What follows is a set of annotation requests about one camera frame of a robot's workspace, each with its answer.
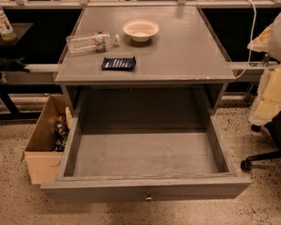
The blue rxbar blueberry bar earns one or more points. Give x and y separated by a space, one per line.
125 64

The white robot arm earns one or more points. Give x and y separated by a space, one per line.
269 40

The grey cabinet with top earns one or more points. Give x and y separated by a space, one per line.
182 52

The open grey top drawer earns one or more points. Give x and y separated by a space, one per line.
144 145

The white paper bowl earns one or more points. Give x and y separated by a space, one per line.
140 30

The clear plastic water bottle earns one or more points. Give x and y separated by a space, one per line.
97 42

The items inside cardboard box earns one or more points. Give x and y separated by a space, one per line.
61 129

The cardboard box on floor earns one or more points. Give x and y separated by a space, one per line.
43 161

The black side table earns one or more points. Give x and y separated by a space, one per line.
14 65

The green labelled bottle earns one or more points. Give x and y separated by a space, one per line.
7 32

